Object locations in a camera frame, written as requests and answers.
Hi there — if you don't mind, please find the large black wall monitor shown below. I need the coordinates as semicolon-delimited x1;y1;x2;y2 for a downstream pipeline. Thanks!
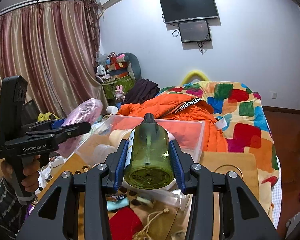
159;0;219;23

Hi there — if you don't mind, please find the white mug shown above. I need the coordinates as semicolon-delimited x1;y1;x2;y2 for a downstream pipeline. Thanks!
106;106;119;115

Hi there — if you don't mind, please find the pink round container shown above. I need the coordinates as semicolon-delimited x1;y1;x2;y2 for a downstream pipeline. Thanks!
167;132;175;141

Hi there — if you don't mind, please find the small black wall monitor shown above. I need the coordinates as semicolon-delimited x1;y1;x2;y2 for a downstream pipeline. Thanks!
178;20;211;43

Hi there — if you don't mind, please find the orange puffer jacket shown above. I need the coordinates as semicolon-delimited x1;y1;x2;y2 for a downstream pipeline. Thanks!
118;93;228;152

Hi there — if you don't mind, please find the clear plastic storage bin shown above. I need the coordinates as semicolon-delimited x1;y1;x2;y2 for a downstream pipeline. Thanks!
75;115;204;210

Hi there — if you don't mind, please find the blue Max box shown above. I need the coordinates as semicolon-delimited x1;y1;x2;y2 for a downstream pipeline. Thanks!
106;193;127;202

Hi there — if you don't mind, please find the pink rope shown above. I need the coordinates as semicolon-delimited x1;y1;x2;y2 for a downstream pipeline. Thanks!
57;98;104;158

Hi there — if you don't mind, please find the pink bunny figure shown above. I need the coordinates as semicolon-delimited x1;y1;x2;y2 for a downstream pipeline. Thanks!
115;85;125;102

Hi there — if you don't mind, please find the green storage box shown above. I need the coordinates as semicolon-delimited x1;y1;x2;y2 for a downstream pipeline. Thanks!
102;75;135;100

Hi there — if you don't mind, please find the yellow headboard arch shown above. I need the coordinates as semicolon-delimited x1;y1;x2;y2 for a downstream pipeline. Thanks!
181;70;210;85

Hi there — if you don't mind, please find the red velvet pouch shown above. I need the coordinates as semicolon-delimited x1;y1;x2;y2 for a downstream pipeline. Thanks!
109;207;143;240

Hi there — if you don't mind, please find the white round plastic jar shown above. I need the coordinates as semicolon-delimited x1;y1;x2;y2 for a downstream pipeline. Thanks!
92;144;116;165

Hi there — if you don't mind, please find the grey plush toy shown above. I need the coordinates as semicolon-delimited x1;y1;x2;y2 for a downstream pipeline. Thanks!
116;52;141;81

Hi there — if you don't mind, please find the striped pink curtain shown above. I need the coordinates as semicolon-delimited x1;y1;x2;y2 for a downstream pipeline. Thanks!
0;0;108;116

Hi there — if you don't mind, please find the dark purple clothing pile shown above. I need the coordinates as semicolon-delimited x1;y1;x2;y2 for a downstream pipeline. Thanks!
123;79;160;104

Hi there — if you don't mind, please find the gold drawstring pouch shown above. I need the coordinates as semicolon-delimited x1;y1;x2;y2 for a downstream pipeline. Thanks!
132;207;186;240

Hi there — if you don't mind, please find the person's left hand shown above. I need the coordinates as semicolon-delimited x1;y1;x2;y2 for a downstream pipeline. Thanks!
1;155;40;192

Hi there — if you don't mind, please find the colourful patchwork blanket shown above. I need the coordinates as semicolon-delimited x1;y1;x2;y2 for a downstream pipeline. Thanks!
159;81;282;225

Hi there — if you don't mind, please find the yellow cloth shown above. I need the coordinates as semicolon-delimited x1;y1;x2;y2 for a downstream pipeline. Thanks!
37;112;60;122

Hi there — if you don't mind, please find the beige lidded cup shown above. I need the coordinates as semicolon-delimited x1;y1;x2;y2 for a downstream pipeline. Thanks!
109;129;132;147

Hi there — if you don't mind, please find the person's left forearm sleeve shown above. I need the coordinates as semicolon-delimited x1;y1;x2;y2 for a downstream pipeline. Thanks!
0;178;29;239

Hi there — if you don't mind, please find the green glass bottle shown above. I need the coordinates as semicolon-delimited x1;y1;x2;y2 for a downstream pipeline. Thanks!
124;113;174;190

